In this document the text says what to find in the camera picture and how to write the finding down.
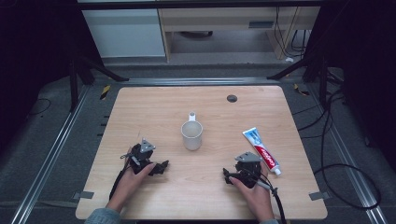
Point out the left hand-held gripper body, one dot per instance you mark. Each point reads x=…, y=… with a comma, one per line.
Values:
x=140, y=155

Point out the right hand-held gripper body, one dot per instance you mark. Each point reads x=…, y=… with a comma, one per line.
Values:
x=249, y=169

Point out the person's left hand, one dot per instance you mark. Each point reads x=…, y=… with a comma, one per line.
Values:
x=130, y=186

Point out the person's right hand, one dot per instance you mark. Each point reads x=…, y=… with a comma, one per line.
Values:
x=257, y=199

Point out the toothpaste tube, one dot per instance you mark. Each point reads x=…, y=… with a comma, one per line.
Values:
x=263, y=152

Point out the white cup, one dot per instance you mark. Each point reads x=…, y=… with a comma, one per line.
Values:
x=192, y=133

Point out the grey tape piece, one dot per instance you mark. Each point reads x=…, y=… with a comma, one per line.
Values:
x=84, y=195
x=319, y=196

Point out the yellow black tape strip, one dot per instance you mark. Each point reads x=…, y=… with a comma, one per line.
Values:
x=105, y=91
x=300, y=90

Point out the black metal stand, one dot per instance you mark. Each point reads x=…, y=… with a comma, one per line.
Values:
x=311, y=67
x=90, y=67

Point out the white cabinet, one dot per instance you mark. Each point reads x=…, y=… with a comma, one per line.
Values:
x=124, y=34

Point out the dark curtain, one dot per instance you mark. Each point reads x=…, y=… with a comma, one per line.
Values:
x=367, y=77
x=34, y=62

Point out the light wooden desk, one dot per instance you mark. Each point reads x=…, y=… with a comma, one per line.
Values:
x=218, y=19

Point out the aluminium floor rail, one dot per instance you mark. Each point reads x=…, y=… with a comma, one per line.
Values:
x=351, y=161
x=49, y=155
x=199, y=81

